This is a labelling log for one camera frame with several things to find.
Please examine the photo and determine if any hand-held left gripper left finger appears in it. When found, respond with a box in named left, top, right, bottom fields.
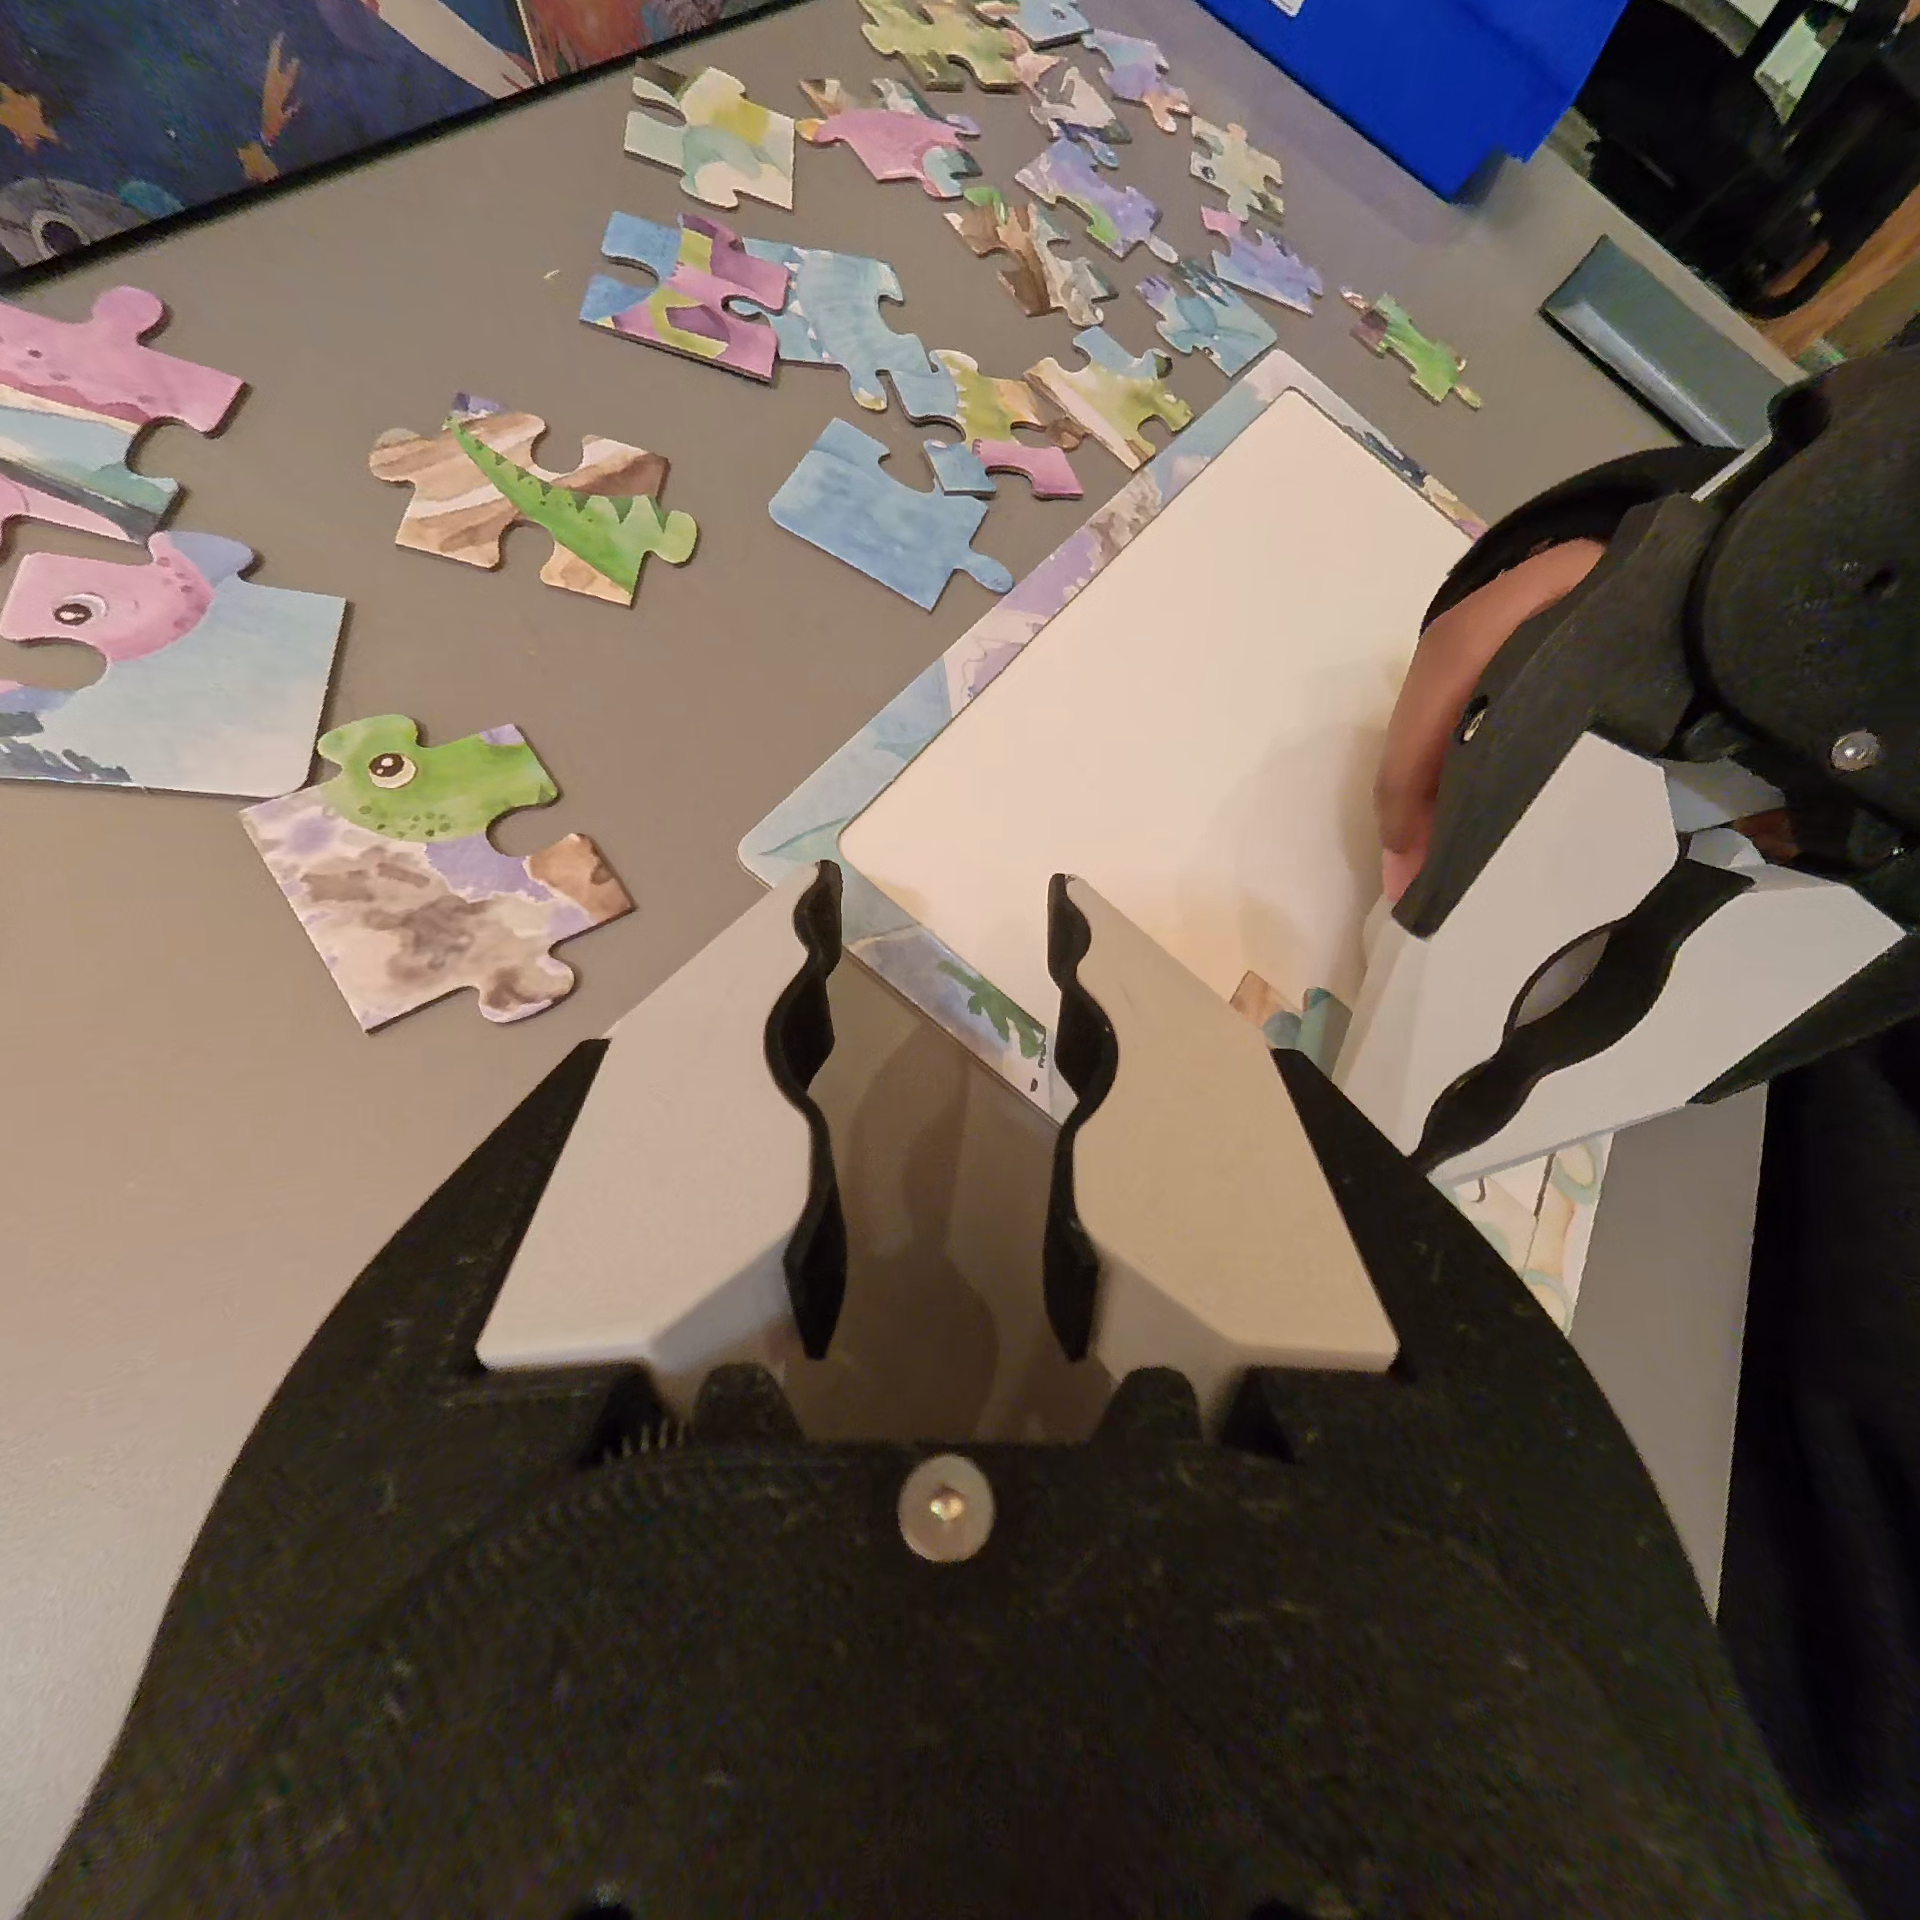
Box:
left=473, top=860, right=849, bottom=1421

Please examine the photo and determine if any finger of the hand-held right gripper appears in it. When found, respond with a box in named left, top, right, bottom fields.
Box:
left=1434, top=877, right=1911, bottom=1190
left=1339, top=732, right=1754, bottom=1175

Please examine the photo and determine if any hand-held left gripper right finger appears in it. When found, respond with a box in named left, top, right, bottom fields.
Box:
left=1040, top=873, right=1400, bottom=1382

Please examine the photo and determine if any green dinosaur head jigsaw piece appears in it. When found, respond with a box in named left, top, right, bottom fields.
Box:
left=239, top=712, right=639, bottom=1034

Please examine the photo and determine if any puzzle tray with painted border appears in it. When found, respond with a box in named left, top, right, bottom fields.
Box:
left=738, top=350, right=1612, bottom=1335

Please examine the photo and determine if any green beige jigsaw piece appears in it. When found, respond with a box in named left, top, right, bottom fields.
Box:
left=365, top=393, right=703, bottom=610

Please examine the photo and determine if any light blue jigsaw piece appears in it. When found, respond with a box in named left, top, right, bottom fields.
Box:
left=767, top=417, right=1016, bottom=613

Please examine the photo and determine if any pile of jigsaw pieces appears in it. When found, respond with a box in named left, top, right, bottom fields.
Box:
left=579, top=0, right=1486, bottom=504

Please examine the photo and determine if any person's right forearm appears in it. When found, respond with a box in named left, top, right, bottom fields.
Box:
left=1423, top=449, right=1787, bottom=634

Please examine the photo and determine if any person's right hand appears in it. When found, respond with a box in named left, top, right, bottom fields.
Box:
left=1379, top=535, right=1609, bottom=906

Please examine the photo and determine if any black office chair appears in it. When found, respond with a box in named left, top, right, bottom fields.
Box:
left=1581, top=0, right=1920, bottom=323

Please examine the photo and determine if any blue plastic bin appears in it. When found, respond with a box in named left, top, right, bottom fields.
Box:
left=1198, top=0, right=1630, bottom=200

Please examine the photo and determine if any illustrated puzzle box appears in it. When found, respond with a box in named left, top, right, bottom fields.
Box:
left=0, top=0, right=812, bottom=277

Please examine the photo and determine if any grey desk cable tray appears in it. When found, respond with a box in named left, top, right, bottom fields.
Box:
left=1542, top=232, right=1825, bottom=451

